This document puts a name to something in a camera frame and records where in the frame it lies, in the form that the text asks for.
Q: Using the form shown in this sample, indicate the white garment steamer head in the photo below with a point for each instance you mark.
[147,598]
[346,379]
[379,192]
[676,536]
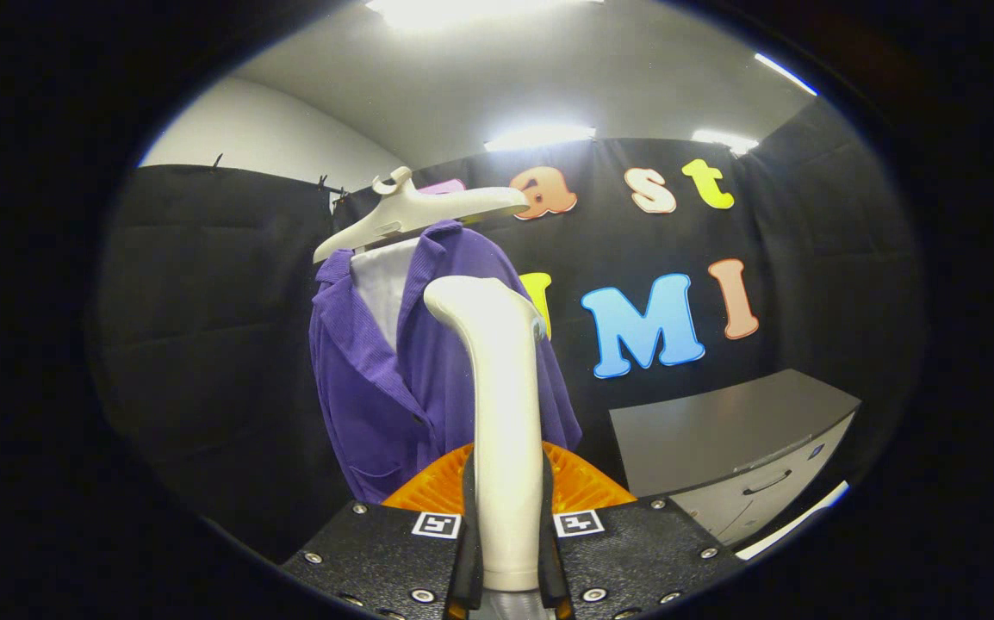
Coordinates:
[506,413]

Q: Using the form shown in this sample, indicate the black backdrop cloth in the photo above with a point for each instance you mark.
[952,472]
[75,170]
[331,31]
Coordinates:
[204,344]

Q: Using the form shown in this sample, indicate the white plastic hanger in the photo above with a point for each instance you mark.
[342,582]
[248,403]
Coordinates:
[415,211]

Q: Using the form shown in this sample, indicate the large ceiling light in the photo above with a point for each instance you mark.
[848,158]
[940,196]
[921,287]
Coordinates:
[462,9]

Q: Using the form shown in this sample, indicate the grey drawer cabinet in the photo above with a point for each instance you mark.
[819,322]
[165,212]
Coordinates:
[704,430]

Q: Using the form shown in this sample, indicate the white cloth panel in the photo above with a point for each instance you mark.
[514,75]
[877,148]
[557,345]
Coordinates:
[383,284]

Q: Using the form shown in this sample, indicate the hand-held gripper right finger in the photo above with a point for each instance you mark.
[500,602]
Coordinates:
[626,551]

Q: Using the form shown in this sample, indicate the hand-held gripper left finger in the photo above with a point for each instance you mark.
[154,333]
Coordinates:
[394,551]

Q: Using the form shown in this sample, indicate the ceiling light panel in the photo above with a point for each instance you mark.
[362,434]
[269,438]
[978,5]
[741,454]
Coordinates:
[725,140]
[540,137]
[785,73]

